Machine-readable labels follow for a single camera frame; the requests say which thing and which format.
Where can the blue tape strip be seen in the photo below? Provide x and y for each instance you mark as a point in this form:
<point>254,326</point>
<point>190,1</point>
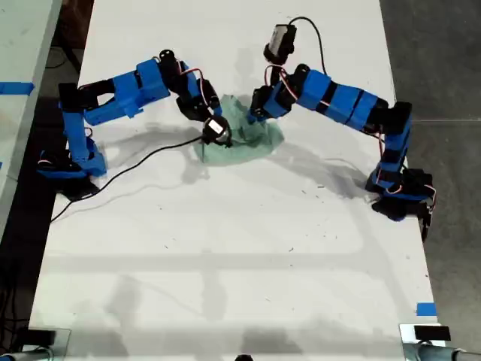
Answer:
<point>426,309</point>
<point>15,88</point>

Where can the metal table clamp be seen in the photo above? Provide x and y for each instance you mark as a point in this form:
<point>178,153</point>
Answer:
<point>424,351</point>
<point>37,353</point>

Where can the black camera stalk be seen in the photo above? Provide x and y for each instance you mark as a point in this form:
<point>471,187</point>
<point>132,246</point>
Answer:
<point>277,74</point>

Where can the black camera box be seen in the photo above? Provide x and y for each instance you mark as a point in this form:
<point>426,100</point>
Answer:
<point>280,41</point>
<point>216,128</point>

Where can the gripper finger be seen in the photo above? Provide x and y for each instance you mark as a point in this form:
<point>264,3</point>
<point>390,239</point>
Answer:
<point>251,117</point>
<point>263,117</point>
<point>217,110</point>
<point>227,143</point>

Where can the blue and black arm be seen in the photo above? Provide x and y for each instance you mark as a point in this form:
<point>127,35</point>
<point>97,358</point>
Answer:
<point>146,84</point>
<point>349,101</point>

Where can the pale green T-shirt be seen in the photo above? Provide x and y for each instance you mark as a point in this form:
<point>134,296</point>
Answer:
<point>255,144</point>

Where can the white side table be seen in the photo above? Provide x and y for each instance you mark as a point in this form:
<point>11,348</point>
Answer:
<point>22,45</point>

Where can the small black box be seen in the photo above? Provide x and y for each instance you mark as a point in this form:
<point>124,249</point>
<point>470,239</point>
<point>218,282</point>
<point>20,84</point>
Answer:
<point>432,333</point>
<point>40,337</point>

